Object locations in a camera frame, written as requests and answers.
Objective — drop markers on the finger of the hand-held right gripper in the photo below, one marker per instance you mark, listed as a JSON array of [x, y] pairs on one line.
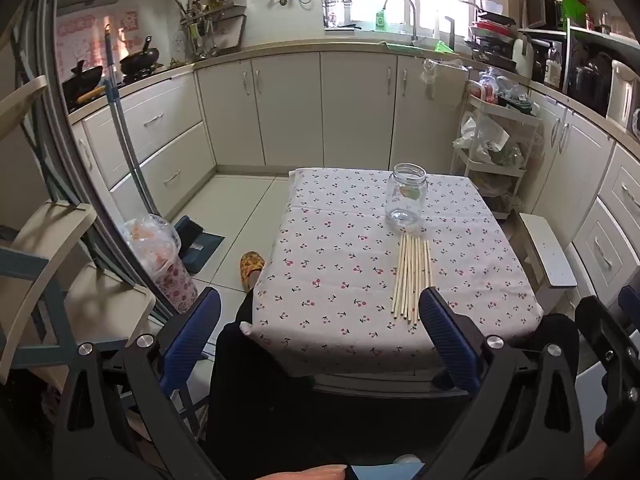
[[631, 302], [597, 320]]

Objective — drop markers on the cream drawer cabinet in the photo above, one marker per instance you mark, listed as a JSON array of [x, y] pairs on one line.
[[150, 120]]

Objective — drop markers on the clear glass jar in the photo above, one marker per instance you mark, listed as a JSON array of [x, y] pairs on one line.
[[405, 195]]

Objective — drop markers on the dark blue dustpan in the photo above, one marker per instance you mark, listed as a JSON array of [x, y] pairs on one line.
[[197, 250]]

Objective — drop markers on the dish rack with dishes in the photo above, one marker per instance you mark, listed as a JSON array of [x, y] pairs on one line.
[[490, 35]]

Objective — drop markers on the cream doors and drawers cabinet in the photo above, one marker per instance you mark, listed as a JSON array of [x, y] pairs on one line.
[[575, 170]]

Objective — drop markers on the grey sliding door frame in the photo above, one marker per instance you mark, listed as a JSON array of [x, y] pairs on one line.
[[57, 110]]

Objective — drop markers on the person's left hand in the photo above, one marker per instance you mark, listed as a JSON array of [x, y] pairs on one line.
[[315, 474]]

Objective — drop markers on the white rolling cart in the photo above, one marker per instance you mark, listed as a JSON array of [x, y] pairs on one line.
[[505, 112]]

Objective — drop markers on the yellow patterned slipper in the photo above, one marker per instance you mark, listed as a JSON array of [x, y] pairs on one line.
[[252, 267]]

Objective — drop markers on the white plastic bag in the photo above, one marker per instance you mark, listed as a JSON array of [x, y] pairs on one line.
[[480, 140]]

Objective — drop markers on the beige wooden chair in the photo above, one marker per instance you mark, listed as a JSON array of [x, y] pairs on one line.
[[100, 305]]

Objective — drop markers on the floral trash bin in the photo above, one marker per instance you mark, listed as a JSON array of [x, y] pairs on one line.
[[175, 285]]

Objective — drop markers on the clear plastic trash bag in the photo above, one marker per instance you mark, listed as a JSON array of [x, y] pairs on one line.
[[147, 240]]

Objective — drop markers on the black wok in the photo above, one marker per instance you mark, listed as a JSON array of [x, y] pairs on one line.
[[140, 62], [80, 80]]

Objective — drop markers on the row of bamboo chopsticks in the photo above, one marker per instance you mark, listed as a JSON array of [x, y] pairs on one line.
[[410, 280]]

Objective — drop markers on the black kettle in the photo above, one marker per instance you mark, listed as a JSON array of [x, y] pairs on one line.
[[590, 80]]

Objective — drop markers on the cream door cabinet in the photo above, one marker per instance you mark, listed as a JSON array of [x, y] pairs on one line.
[[350, 110]]

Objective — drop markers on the green dish soap bottle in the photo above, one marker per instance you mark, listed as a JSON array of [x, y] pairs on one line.
[[382, 20]]

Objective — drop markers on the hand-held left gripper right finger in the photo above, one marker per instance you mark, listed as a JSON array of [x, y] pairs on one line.
[[450, 340]]

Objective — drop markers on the green box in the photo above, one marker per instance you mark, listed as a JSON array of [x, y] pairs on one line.
[[575, 10]]

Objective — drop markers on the pink wall stickers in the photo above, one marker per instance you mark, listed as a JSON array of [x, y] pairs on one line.
[[75, 40]]

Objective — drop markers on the gas stove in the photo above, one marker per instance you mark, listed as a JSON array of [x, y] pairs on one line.
[[127, 79]]

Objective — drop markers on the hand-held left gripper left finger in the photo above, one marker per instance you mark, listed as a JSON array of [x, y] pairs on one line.
[[195, 332]]

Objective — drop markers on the clear glass canister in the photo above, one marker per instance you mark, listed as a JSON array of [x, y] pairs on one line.
[[331, 12]]

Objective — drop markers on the clear hanging plastic bag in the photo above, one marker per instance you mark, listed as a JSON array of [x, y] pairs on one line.
[[431, 72]]

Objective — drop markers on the chrome faucet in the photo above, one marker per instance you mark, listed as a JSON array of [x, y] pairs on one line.
[[415, 25]]

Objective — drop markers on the microwave oven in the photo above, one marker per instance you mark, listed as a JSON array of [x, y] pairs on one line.
[[542, 10]]

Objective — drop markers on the cherry-print tablecloth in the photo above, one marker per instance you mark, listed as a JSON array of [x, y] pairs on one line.
[[325, 260]]

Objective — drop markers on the spice rack with bottles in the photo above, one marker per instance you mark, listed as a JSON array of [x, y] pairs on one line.
[[210, 25]]

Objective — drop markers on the green plastic item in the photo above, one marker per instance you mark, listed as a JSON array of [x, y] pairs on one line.
[[442, 47]]

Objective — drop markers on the white kitchen appliance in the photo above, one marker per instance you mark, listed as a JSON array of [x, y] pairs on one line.
[[622, 95]]

